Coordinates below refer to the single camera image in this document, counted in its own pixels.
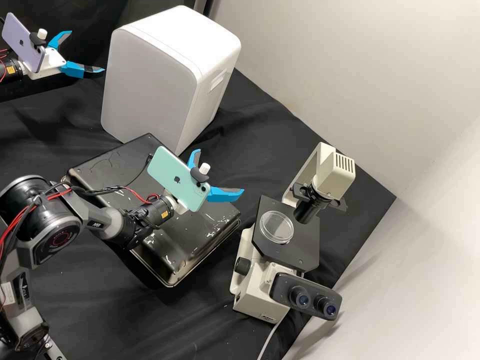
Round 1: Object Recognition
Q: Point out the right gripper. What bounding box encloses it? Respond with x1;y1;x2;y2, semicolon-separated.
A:
164;148;246;216

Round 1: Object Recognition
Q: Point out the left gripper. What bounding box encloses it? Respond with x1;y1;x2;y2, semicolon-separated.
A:
21;30;106;81

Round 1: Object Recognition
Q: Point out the petri dish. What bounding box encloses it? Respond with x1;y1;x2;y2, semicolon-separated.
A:
258;209;296;246

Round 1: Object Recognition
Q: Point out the white box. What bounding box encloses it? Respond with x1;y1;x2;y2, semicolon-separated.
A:
100;5;242;157

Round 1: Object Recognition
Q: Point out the black tray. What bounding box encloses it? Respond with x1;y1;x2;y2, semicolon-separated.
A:
66;132;242;289

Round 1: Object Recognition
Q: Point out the cream microscope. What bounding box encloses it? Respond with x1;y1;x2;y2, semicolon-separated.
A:
229;141;358;326

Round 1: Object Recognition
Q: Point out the right wrist camera phone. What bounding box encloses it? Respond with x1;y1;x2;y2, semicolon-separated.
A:
146;145;212;213

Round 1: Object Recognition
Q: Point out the wrist camera phone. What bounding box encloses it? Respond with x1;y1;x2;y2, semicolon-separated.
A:
1;12;49;74
146;145;212;213

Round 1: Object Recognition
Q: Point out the left wrist camera phone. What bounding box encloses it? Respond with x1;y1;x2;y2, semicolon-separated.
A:
1;12;49;74

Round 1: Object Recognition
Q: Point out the white cable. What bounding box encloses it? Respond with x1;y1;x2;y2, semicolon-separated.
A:
257;318;283;360

